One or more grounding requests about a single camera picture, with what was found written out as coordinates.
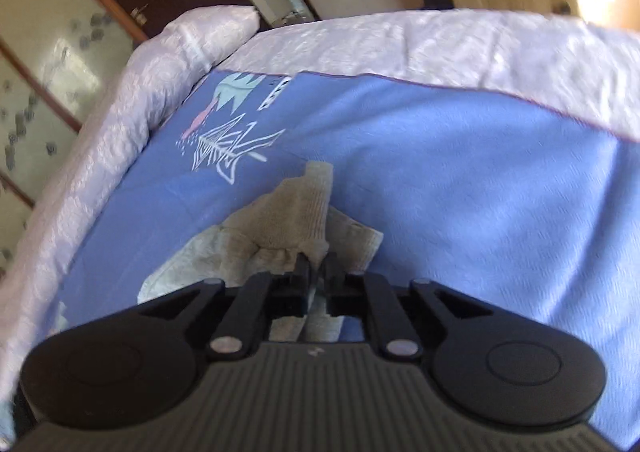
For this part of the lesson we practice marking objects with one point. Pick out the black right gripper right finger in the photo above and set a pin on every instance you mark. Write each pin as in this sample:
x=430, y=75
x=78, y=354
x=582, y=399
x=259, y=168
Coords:
x=371, y=299

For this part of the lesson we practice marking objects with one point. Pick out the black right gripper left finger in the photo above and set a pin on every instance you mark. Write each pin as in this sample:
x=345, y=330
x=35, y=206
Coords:
x=251, y=308

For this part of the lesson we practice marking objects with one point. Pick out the beige fleece pants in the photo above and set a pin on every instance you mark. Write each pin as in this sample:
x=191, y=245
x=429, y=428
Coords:
x=267, y=235

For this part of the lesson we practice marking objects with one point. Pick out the blue printed bed sheet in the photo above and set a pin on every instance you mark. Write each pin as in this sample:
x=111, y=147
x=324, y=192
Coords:
x=502, y=199

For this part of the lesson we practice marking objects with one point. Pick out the wooden wardrobe with glass panels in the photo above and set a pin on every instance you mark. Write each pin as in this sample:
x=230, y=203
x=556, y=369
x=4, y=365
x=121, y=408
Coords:
x=57, y=57

